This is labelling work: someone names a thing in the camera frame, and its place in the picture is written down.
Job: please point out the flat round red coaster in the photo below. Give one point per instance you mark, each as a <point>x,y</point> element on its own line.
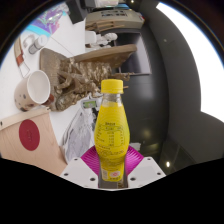
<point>29,135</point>

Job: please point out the light wooden drawing board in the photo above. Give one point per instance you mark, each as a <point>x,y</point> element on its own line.
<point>50,150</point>

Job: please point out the dark wall board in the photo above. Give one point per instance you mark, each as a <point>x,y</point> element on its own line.
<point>136,56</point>

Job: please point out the white spotted mug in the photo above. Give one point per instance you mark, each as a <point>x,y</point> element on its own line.
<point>38,86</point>

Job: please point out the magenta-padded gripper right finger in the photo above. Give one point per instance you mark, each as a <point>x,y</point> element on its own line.
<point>148,170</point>

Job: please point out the clear bottle with green label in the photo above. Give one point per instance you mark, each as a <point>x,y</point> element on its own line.
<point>89,104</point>

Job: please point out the white plaster bust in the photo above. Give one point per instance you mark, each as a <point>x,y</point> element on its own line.
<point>100,41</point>
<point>109,36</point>

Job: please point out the printed newspaper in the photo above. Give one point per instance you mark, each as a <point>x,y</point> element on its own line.
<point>78,133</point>

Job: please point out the long ceiling light strip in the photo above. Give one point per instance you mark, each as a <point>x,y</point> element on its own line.
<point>206,66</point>

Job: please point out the white cabinet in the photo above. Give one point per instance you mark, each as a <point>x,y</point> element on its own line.
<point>113,16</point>

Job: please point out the wooden easel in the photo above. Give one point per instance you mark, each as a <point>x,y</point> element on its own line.
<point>100,26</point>

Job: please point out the yellow drink bottle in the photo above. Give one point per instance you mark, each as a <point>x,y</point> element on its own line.
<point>111,133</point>

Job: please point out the small paint jar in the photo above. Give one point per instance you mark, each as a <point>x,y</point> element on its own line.
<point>37,45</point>

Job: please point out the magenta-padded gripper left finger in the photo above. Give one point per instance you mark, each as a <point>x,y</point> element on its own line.
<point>78,170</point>

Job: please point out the black foam blocks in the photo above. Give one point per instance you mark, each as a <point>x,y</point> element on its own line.
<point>76,11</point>

